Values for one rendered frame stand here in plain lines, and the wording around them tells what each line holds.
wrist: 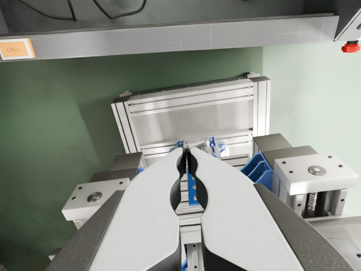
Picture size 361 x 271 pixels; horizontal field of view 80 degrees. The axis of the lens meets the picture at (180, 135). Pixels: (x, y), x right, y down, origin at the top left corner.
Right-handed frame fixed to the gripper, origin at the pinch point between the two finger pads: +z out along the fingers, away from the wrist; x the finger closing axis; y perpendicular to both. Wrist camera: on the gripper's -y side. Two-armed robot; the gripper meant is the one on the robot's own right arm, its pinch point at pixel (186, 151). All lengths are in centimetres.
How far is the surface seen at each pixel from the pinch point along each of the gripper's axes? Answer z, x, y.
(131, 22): 40.1, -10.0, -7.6
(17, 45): 26.9, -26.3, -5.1
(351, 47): 42, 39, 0
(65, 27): 40.1, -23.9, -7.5
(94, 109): 123, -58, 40
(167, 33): 28.1, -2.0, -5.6
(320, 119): 123, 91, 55
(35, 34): 28.3, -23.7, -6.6
